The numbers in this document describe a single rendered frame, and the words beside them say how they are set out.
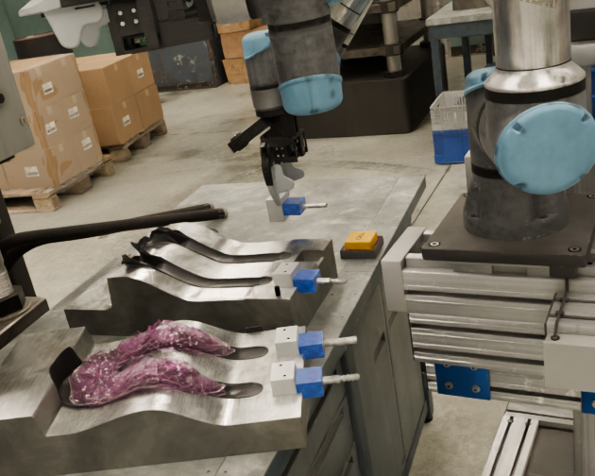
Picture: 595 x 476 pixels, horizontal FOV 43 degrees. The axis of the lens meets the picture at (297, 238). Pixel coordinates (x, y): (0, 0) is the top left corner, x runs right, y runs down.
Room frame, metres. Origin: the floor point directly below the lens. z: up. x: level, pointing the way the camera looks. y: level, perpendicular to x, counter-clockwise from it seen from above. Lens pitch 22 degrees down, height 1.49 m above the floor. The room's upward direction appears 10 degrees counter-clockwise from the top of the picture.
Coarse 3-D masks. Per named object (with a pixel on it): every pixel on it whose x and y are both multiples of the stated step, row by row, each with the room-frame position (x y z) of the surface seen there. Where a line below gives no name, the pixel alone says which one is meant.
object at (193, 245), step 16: (144, 240) 1.46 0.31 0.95; (160, 240) 1.47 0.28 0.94; (176, 240) 1.50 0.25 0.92; (192, 240) 1.49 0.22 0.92; (144, 256) 1.41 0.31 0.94; (160, 256) 1.40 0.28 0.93; (208, 256) 1.45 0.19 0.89; (224, 256) 1.45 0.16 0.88; (240, 256) 1.44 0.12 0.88; (256, 256) 1.43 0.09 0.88; (272, 256) 1.41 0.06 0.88; (288, 256) 1.39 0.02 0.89; (176, 272) 1.37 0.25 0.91; (208, 288) 1.31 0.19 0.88
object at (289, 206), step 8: (272, 200) 1.56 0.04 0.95; (280, 200) 1.56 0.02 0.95; (288, 200) 1.57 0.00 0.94; (296, 200) 1.57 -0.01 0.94; (304, 200) 1.58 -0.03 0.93; (272, 208) 1.56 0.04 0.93; (280, 208) 1.56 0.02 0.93; (288, 208) 1.55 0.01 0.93; (296, 208) 1.55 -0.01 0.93; (304, 208) 1.56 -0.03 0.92; (312, 208) 1.55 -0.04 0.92; (272, 216) 1.57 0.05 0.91; (280, 216) 1.56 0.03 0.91; (288, 216) 1.58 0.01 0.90
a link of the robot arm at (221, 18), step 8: (208, 0) 0.89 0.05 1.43; (216, 0) 0.88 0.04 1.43; (224, 0) 0.88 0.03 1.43; (232, 0) 0.88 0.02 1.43; (240, 0) 0.88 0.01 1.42; (216, 8) 0.88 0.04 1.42; (224, 8) 0.88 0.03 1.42; (232, 8) 0.89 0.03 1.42; (240, 8) 0.89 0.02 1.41; (216, 16) 0.89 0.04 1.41; (224, 16) 0.89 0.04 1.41; (232, 16) 0.89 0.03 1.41; (240, 16) 0.89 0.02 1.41; (248, 16) 0.90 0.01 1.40; (224, 24) 0.91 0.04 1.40
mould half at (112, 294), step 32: (192, 224) 1.55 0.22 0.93; (128, 256) 1.62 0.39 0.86; (192, 256) 1.43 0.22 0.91; (96, 288) 1.47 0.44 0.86; (128, 288) 1.33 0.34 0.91; (160, 288) 1.30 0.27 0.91; (192, 288) 1.32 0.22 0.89; (224, 288) 1.30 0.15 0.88; (256, 288) 1.26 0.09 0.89; (288, 288) 1.24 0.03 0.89; (320, 288) 1.33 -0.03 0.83; (96, 320) 1.36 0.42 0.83; (128, 320) 1.33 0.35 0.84; (192, 320) 1.28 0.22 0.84; (224, 320) 1.25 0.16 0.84; (256, 320) 1.22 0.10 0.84; (288, 320) 1.20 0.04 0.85
